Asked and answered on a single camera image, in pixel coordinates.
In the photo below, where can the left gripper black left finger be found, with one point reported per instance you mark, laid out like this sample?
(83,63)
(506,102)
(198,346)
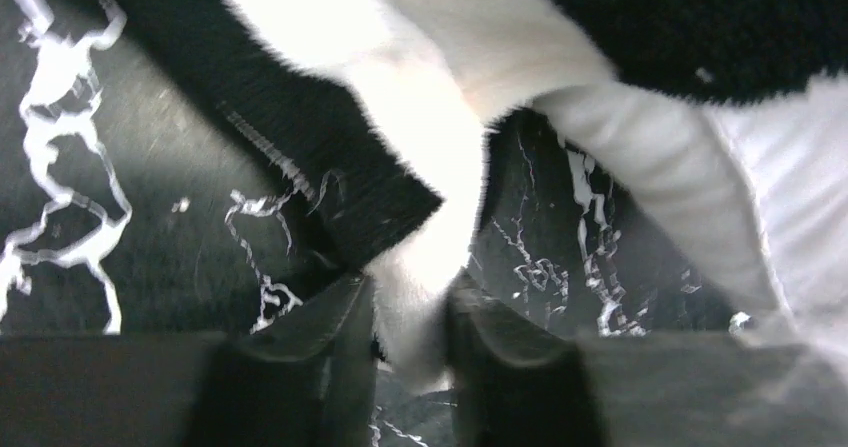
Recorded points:
(306,380)

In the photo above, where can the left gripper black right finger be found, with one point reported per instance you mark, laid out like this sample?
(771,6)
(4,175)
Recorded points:
(518,385)

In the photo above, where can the black white striped pillowcase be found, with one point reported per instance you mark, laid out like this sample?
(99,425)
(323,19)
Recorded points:
(381,110)

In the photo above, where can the white pillow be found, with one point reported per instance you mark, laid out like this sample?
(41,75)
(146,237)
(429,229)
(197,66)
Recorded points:
(792,151)

